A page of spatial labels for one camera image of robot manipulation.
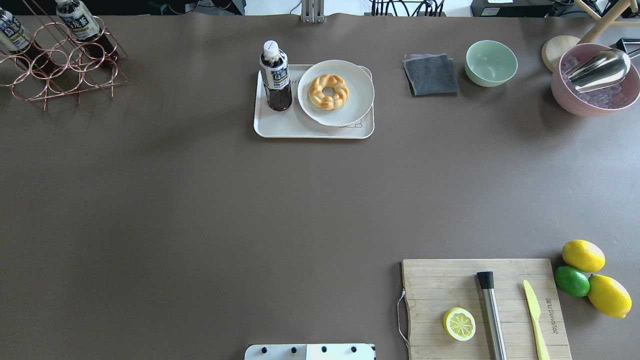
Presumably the half lemon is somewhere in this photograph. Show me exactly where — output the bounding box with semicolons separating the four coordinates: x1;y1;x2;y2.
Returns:
443;307;476;342

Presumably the steel muddler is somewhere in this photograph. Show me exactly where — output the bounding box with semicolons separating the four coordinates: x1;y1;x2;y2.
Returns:
477;271;508;360

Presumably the cream rabbit tray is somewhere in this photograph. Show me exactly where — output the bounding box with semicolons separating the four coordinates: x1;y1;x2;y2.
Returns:
253;64;375;139

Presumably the white plate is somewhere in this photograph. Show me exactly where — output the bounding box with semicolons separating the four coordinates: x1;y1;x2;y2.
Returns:
297;59;375;126

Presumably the tea bottle white cap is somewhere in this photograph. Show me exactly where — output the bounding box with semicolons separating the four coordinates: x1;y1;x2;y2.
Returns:
260;39;293;112

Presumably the tea bottle in rack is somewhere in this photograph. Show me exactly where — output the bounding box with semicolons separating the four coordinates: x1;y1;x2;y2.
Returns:
55;0;120;67
0;9;57;76

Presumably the mint green bowl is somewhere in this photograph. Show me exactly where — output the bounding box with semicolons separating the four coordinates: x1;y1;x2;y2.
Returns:
464;39;518;88

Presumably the grey folded cloth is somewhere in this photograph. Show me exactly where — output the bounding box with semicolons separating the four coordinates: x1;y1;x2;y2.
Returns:
402;54;460;97

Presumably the metal ice scoop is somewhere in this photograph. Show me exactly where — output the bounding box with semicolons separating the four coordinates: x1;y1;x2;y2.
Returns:
567;48;631;93

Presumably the wooden cup tree stand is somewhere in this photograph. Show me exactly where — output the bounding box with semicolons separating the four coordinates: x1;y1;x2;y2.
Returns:
541;0;639;72

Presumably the copper wire bottle rack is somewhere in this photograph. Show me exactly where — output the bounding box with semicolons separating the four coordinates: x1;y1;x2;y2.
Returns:
0;0;129;111

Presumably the braided ring bread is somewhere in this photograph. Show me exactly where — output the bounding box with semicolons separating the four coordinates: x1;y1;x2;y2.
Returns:
307;74;350;111

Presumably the pink bowl of ice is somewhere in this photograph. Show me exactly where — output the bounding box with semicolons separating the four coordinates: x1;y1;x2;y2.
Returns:
551;43;640;117

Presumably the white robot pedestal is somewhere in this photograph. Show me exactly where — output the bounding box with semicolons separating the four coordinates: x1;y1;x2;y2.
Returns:
244;342;377;360

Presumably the aluminium frame post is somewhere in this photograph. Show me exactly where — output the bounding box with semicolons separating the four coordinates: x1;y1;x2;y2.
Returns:
301;0;325;24

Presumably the yellow-green plastic knife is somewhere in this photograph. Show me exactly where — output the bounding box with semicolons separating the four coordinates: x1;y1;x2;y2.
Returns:
522;279;551;360

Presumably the green lime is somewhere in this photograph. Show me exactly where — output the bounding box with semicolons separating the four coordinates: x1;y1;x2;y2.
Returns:
554;265;591;297

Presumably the bamboo cutting board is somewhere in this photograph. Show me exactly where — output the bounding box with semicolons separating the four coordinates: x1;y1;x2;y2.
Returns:
401;259;572;360

